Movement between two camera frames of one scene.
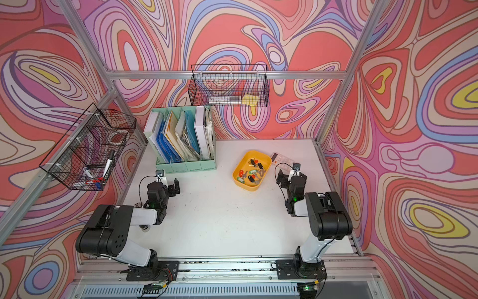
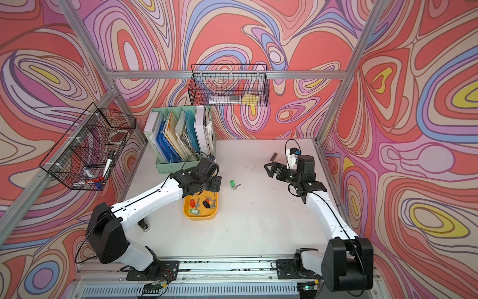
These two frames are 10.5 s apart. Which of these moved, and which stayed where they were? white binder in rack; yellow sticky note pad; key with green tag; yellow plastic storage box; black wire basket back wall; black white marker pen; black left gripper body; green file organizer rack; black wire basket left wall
Moved: black left gripper body; key with green tag; yellow plastic storage box
Stayed: black white marker pen; white binder in rack; black wire basket left wall; black wire basket back wall; green file organizer rack; yellow sticky note pad
